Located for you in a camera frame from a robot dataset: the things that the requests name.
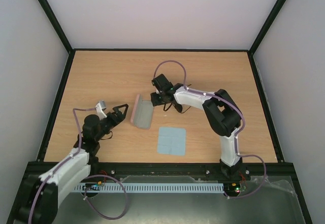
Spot black frame post right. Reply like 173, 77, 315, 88
249, 0, 287, 55

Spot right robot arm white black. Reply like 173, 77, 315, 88
150, 74, 245, 179

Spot pink grey glasses case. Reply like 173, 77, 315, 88
130, 94, 154, 130

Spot black frame post left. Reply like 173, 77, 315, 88
38, 0, 73, 53

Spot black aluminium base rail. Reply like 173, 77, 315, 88
23, 161, 295, 179

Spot light blue cleaning cloth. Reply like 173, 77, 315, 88
157, 127, 186, 156

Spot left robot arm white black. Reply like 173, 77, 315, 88
14, 101, 128, 223

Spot light blue slotted cable duct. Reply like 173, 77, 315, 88
72, 183, 224, 194

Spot black frame post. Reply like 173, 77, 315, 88
38, 0, 73, 53
249, 0, 287, 55

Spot black sunglasses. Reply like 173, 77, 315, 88
164, 83, 193, 114

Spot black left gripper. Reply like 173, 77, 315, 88
95, 104, 128, 141

